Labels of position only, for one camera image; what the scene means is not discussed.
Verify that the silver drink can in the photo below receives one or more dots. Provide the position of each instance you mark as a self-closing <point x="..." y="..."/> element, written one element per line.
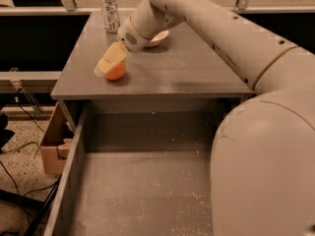
<point x="110" y="15"/>

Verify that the open grey top drawer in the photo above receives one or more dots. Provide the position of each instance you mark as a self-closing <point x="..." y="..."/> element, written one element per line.
<point x="138" y="174"/>

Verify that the orange fruit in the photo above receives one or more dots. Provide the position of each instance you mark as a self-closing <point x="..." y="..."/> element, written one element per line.
<point x="117" y="72"/>

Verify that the white paper bowl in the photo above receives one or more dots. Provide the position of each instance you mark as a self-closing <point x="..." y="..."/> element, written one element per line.
<point x="158" y="39"/>

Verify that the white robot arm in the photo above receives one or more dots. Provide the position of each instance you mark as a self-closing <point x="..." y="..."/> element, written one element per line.
<point x="263" y="153"/>

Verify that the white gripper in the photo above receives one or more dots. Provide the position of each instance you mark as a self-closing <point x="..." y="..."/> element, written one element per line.
<point x="129" y="36"/>

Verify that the cardboard box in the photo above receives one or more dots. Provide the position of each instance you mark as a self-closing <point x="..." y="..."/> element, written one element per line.
<point x="56" y="143"/>

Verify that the grey cabinet counter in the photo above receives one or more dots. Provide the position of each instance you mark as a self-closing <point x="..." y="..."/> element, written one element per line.
<point x="182" y="73"/>

